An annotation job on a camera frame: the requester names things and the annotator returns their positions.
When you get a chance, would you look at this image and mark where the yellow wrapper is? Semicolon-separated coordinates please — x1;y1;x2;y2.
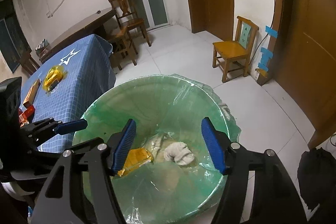
117;148;154;177

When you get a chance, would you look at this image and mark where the grey sock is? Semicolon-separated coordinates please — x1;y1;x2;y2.
163;141;195;166

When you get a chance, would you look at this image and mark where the green lined trash bin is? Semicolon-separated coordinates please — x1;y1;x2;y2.
73;75;241;223

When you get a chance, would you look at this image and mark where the red cigarette box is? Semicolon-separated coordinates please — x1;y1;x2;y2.
18;105;35;123

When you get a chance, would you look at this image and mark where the orange upright box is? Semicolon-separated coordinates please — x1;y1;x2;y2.
23;79;41;108

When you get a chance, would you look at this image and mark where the blue star tablecloth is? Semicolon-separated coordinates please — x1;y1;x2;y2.
20;33;117;154

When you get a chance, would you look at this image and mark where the yellow plastic snack bag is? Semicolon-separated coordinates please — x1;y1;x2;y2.
43;65;67;93

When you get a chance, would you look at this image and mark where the left dark wooden chair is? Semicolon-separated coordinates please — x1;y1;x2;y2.
19;52;40;76

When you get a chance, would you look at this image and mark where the dark wooden chair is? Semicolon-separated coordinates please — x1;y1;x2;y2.
19;52;40;76
105;0;152;47

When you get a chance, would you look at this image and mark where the small yellow wooden chair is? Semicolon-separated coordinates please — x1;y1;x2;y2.
212;16;259;83

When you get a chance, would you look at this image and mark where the dark window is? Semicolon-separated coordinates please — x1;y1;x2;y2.
0;0;31;73

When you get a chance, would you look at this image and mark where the dark wooden dining table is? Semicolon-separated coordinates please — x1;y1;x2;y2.
39;7;116;64

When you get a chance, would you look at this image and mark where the brown entrance door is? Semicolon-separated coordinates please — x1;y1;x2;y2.
273;0;336;148

